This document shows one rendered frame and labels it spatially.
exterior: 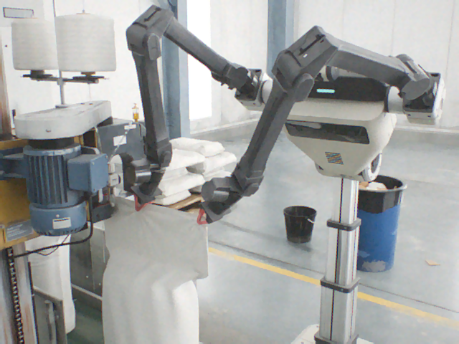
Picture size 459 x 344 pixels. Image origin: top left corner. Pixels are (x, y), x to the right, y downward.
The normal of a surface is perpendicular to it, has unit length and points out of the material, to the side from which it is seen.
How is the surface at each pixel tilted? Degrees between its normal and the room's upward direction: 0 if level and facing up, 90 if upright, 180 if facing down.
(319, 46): 61
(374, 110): 40
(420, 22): 90
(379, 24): 90
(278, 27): 90
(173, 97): 90
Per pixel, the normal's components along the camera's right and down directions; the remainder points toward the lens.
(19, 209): 0.81, 0.14
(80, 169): -0.20, 0.24
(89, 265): -0.58, 0.20
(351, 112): -0.37, -0.62
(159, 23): 0.69, 0.41
